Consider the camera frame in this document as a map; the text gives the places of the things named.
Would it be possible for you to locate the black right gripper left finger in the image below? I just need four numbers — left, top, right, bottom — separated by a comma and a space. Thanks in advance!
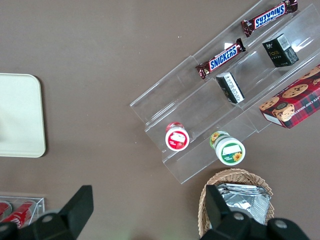
0, 184, 95, 240

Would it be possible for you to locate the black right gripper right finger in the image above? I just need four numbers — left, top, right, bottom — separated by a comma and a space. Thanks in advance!
199, 184, 311, 240

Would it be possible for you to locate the light wicker basket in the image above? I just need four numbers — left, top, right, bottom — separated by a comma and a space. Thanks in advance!
197, 167, 276, 238

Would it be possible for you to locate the beige plastic tray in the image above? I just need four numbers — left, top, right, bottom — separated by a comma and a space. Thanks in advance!
0, 73, 47, 158

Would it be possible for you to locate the silver foil pack stack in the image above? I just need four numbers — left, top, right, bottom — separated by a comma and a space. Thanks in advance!
216, 183, 272, 226

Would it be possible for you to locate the clear acrylic bottle rack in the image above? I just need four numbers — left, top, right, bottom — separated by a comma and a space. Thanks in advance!
0, 193, 46, 230

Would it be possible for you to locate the green lid yogurt cup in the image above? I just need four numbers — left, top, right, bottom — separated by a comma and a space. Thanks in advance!
209, 130, 246, 166

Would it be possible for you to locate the red lid yogurt cup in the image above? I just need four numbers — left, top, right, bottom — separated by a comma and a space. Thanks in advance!
164, 121, 190, 152

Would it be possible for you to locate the clear acrylic stepped shelf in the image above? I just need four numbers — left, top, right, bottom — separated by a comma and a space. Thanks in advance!
129, 0, 320, 185

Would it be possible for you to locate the small black box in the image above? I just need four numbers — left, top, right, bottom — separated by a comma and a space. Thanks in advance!
261, 33, 300, 68
215, 72, 245, 105

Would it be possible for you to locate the red plaid cookie box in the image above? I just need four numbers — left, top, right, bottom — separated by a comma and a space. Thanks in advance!
258, 64, 320, 130

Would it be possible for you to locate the snickers chocolate bar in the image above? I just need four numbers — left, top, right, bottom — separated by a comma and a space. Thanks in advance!
240, 0, 299, 38
195, 37, 247, 80

